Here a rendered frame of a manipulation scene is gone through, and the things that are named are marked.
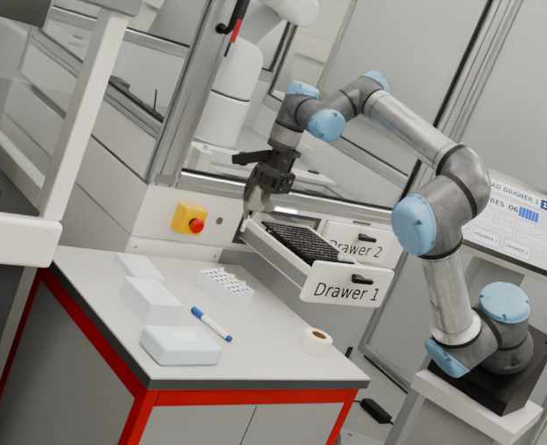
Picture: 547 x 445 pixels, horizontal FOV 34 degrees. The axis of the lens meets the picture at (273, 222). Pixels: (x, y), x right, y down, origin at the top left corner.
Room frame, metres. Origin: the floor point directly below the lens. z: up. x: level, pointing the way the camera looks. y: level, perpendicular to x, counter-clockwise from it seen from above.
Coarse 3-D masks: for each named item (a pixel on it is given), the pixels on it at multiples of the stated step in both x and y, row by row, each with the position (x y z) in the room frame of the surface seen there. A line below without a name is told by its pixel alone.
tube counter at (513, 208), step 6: (510, 204) 3.03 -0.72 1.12; (516, 204) 3.04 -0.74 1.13; (510, 210) 3.02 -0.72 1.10; (516, 210) 3.03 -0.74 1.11; (522, 210) 3.03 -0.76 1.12; (528, 210) 3.04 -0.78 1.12; (522, 216) 3.02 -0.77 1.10; (528, 216) 3.03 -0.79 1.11; (534, 216) 3.03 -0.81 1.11; (540, 216) 3.04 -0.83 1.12; (546, 216) 3.05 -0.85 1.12; (540, 222) 3.03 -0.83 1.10; (546, 222) 3.03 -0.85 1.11
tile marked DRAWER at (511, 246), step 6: (510, 240) 2.95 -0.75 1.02; (504, 246) 2.93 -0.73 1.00; (510, 246) 2.94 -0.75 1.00; (516, 246) 2.95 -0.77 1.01; (522, 246) 2.95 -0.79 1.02; (510, 252) 2.93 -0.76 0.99; (516, 252) 2.93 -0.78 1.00; (522, 252) 2.94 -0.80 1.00; (528, 252) 2.95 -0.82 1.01; (528, 258) 2.93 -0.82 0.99
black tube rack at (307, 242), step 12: (276, 228) 2.43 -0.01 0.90; (288, 228) 2.48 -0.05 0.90; (300, 228) 2.54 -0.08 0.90; (288, 240) 2.36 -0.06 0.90; (300, 240) 2.40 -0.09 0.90; (312, 240) 2.45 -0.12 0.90; (300, 252) 2.30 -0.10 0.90; (312, 252) 2.35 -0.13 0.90; (324, 252) 2.39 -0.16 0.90; (336, 252) 2.43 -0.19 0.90; (312, 264) 2.34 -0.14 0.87
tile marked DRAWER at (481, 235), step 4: (476, 228) 2.94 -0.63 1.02; (480, 228) 2.94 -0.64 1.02; (476, 232) 2.93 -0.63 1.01; (480, 232) 2.93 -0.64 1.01; (484, 232) 2.94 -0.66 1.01; (488, 232) 2.94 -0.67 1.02; (472, 236) 2.92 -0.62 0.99; (476, 236) 2.92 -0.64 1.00; (480, 236) 2.93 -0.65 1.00; (484, 236) 2.93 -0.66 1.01; (488, 236) 2.94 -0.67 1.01; (492, 236) 2.94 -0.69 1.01; (496, 236) 2.95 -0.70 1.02; (500, 236) 2.95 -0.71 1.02; (480, 240) 2.92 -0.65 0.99; (484, 240) 2.92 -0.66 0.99; (488, 240) 2.93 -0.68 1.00; (492, 240) 2.93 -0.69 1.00; (496, 240) 2.94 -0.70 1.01; (488, 244) 2.92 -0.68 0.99; (492, 244) 2.92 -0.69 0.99; (496, 244) 2.93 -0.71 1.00
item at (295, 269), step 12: (252, 228) 2.40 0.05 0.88; (264, 228) 2.50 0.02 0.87; (252, 240) 2.39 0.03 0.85; (264, 240) 2.35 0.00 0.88; (276, 240) 2.33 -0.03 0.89; (324, 240) 2.53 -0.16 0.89; (264, 252) 2.34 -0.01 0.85; (276, 252) 2.31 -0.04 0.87; (288, 252) 2.28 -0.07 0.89; (276, 264) 2.29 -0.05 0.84; (288, 264) 2.26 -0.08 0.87; (300, 264) 2.24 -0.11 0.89; (360, 264) 2.43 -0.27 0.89; (288, 276) 2.25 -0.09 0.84; (300, 276) 2.22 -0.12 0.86; (300, 288) 2.21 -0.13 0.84
